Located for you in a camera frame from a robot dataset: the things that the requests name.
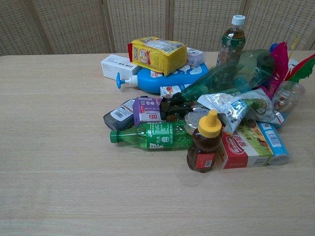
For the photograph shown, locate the yellow snack bag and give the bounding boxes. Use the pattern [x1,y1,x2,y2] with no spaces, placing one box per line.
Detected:
[127,36,188,76]

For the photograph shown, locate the purple white pack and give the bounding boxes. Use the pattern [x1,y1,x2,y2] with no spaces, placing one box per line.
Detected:
[132,96,166,126]

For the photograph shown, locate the green soda bottle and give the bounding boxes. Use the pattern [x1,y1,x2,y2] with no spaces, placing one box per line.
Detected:
[110,121,194,151]

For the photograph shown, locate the small white printed bottle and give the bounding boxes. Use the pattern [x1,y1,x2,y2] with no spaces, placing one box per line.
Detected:
[159,84,194,99]

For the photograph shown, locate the dark grey bottle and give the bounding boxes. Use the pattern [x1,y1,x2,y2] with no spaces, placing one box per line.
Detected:
[103,99,136,131]

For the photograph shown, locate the blue pump lotion bottle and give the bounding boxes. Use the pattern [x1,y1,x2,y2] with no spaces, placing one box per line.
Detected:
[116,62,210,94]

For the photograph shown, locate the honey bottle with yellow cap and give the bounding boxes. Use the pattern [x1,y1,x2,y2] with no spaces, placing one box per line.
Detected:
[186,110,223,173]

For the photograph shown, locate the white cardboard box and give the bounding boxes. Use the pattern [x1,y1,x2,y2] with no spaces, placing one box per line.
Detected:
[100,54,141,79]

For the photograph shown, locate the small purple white box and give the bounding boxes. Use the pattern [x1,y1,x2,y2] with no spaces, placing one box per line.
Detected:
[186,47,205,67]

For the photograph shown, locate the silver green snack bag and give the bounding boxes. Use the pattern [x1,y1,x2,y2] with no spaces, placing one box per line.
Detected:
[196,88,285,135]

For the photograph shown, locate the green transparent bag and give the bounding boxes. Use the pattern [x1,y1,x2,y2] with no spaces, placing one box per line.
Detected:
[159,48,276,121]

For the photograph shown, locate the red green cookie box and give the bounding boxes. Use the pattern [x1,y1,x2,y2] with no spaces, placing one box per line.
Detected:
[218,120,274,170]

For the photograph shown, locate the tea bottle with white cap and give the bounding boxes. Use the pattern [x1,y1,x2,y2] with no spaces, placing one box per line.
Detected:
[216,14,247,68]

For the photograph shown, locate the light blue cylinder can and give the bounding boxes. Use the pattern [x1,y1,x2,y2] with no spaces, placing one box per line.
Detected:
[257,121,291,166]

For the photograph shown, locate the woven folding screen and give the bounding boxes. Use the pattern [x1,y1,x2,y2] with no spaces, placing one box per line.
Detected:
[0,0,315,57]

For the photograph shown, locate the clear plastic jar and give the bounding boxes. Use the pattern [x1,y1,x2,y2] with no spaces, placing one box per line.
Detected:
[272,80,307,118]

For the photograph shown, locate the colourful feather shuttlecock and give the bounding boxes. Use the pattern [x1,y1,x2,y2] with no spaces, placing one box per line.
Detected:
[260,34,315,99]

